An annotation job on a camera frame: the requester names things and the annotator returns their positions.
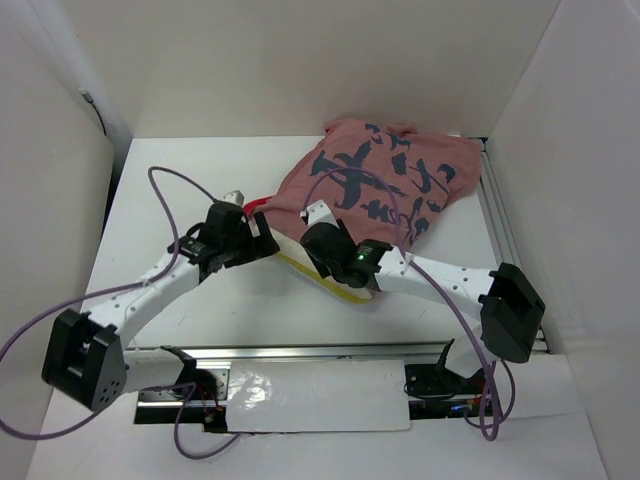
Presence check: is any cream yellow pillow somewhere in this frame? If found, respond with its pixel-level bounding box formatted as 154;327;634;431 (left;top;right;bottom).
270;228;373;304

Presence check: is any red printed pillowcase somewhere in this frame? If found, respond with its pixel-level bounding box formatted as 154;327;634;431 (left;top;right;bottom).
255;119;481;248

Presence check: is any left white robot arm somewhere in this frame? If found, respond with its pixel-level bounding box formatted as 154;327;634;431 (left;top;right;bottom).
41;201;279;412

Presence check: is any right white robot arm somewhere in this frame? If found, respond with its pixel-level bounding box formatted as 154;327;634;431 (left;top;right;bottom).
301;222;546;392

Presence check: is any white cover plate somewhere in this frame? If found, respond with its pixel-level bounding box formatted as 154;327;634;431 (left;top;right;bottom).
226;360;411;433

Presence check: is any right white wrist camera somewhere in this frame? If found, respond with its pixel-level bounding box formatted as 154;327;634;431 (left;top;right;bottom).
300;200;338;228

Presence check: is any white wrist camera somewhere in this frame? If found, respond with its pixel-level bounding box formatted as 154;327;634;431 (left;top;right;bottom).
222;190;245;207
300;200;338;228

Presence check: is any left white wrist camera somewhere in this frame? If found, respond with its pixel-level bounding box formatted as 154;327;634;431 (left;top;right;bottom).
222;190;245;207

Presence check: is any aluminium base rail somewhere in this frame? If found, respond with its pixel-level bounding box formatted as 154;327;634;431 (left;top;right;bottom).
133;341;504;434

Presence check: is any aluminium side frame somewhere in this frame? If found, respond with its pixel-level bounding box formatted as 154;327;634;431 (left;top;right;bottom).
473;137;549;364

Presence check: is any black wall cable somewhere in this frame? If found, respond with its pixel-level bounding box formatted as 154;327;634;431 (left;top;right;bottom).
78;87;109;136

